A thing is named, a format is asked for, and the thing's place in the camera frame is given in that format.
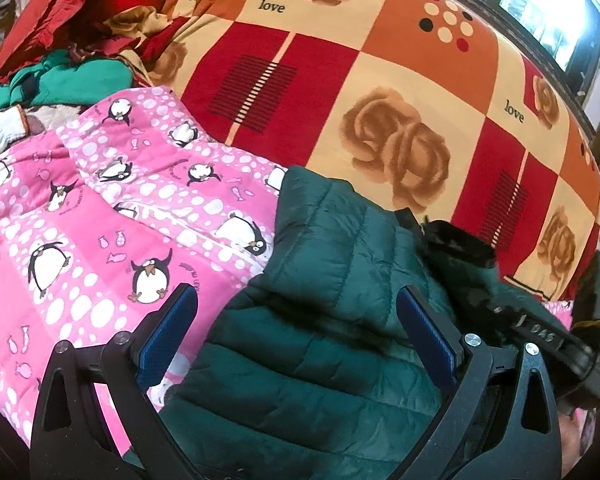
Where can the red orange rose blanket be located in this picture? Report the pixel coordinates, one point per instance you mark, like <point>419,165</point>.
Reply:
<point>419,104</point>

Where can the dark green puffer jacket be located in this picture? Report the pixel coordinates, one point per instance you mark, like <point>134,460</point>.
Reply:
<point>308,373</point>

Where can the teal green garment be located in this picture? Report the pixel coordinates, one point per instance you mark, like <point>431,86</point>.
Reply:
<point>56,79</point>

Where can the pink penguin quilt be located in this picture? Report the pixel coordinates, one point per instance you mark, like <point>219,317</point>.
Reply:
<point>102,217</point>

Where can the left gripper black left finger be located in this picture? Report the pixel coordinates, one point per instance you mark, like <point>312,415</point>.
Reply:
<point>70,437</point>

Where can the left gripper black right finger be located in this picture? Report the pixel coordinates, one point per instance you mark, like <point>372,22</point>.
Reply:
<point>498,418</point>

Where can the red crumpled clothes pile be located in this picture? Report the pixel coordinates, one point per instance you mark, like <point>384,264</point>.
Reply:
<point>75,15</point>

